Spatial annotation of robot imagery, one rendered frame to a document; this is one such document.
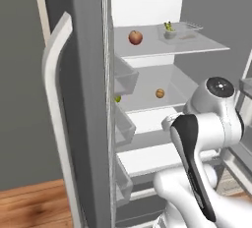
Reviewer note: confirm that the green lime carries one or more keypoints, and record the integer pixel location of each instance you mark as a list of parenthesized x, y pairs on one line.
[(117, 99)]

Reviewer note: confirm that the small brown round fruit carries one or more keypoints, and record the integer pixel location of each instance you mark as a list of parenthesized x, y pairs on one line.
[(159, 93)]

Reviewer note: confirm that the clear plastic container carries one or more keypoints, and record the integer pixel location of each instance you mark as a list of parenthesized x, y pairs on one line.
[(188, 36)]

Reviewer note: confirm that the red apple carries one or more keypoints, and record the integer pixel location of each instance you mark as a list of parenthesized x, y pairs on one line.
[(135, 37)]

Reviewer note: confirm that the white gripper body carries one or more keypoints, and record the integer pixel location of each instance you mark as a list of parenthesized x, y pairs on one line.
[(168, 121)]

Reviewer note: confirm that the glass fridge shelf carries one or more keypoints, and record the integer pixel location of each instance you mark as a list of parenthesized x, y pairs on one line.
[(147, 91), (154, 46)]

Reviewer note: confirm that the white cup with green sprigs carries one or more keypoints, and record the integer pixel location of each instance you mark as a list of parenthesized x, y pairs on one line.
[(169, 32)]

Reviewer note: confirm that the clear door bin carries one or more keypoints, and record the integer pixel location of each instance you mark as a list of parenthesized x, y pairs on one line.
[(123, 182), (124, 125), (125, 76)]

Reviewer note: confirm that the white fridge drawer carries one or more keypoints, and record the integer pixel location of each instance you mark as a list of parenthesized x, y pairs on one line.
[(151, 159)]

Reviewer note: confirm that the grey fridge door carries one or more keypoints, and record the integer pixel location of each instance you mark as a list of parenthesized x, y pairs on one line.
[(87, 84)]

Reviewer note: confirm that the grey fridge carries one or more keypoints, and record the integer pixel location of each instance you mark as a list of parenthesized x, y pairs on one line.
[(203, 6)]

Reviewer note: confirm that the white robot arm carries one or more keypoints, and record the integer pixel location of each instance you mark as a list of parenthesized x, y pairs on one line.
[(213, 117)]

